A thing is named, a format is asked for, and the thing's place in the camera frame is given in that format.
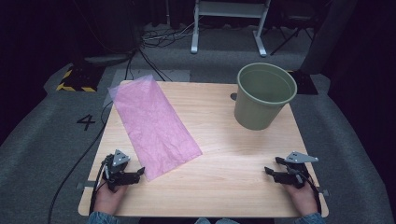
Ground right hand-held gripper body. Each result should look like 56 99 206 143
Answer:
279 150 319 190

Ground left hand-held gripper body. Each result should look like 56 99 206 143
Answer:
102 148 142 192

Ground pink plastic bag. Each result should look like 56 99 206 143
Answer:
107 74 204 182

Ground green plastic bin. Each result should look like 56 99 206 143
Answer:
233 63 298 131

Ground person's right hand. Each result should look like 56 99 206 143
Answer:
284 181 318 217

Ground person's left hand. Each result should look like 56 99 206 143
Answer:
92 185 129 216

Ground person's legs in jeans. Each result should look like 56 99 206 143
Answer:
194 217 241 224

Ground black yellow striped base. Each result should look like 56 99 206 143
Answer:
55 63 106 93
288 69 319 96

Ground grey flat stand base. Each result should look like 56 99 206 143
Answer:
83 53 134 66

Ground black tripod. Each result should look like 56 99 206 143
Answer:
269 18 316 57

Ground grey pillar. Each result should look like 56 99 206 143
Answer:
299 0 359 76

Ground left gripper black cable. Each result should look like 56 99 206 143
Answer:
89 154 110 216

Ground long black floor cable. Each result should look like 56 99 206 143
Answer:
46 101 115 224

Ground bundle of floor cables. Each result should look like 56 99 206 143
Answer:
141 21 195 49

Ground white metal stand frame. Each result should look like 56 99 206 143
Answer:
190 0 272 58

